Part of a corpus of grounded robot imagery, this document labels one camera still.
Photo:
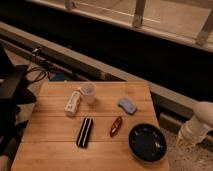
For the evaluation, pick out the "black chair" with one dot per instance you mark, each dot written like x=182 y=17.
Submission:
x=13 y=92

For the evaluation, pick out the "blue sponge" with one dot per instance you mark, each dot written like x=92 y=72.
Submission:
x=127 y=106

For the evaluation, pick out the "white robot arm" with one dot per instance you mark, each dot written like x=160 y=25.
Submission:
x=203 y=111

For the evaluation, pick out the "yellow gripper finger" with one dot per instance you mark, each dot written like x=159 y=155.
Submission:
x=179 y=138

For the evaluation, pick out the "clear plastic cup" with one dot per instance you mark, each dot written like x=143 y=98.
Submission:
x=88 y=91

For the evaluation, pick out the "white remote controller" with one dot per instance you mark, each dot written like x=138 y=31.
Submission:
x=73 y=103

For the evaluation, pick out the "black white striped box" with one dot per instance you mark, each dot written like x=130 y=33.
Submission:
x=84 y=133

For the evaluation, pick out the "dark ceramic bowl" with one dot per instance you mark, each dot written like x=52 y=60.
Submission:
x=147 y=142

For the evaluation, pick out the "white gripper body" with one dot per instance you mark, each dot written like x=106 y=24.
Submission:
x=193 y=131

